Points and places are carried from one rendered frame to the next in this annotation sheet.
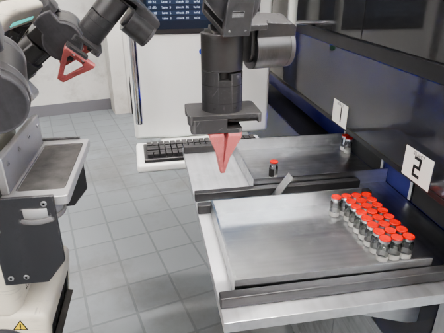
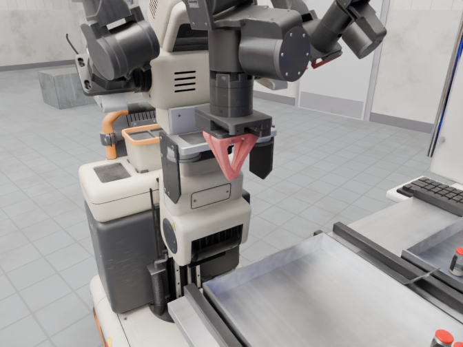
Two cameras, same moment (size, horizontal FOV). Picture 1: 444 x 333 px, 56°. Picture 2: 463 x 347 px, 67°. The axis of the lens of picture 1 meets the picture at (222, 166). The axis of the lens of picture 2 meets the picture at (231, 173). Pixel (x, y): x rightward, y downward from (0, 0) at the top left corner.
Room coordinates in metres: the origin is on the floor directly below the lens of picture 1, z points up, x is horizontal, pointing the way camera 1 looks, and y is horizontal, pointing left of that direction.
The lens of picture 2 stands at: (0.39, -0.43, 1.30)
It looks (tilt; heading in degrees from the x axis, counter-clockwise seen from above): 25 degrees down; 68
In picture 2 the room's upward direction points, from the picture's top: straight up
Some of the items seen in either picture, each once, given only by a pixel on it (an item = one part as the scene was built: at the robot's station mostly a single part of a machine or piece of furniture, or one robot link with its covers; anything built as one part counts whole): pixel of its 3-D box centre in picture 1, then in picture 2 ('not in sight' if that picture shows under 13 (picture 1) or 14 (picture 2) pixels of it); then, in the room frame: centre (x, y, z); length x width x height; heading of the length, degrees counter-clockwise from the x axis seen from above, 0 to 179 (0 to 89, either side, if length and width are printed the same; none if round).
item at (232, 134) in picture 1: (213, 143); (227, 146); (0.57, 0.01, 1.12); 0.07 x 0.07 x 0.09; 10
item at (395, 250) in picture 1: (373, 223); not in sight; (0.69, -0.30, 0.90); 0.18 x 0.02 x 0.05; 10
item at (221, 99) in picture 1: (221, 95); (231, 98); (0.57, 0.00, 1.19); 0.10 x 0.07 x 0.07; 100
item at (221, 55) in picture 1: (226, 50); (234, 49); (0.57, -0.01, 1.26); 0.07 x 0.06 x 0.07; 112
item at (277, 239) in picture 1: (308, 233); (344, 331); (0.67, -0.17, 0.90); 0.34 x 0.26 x 0.04; 100
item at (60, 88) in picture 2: not in sight; (75, 68); (0.32, 5.66, 0.48); 0.97 x 0.77 x 0.96; 23
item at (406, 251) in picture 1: (384, 222); not in sight; (0.70, -0.32, 0.90); 0.18 x 0.02 x 0.05; 10
